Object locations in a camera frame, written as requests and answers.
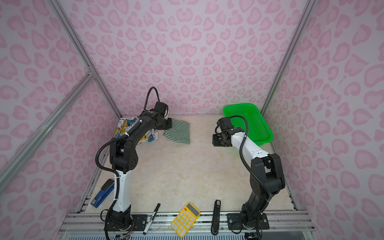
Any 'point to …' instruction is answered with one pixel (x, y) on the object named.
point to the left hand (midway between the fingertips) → (171, 123)
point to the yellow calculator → (185, 219)
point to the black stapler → (215, 226)
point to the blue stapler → (105, 191)
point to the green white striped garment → (179, 132)
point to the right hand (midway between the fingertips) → (215, 140)
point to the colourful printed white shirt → (124, 124)
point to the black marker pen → (151, 219)
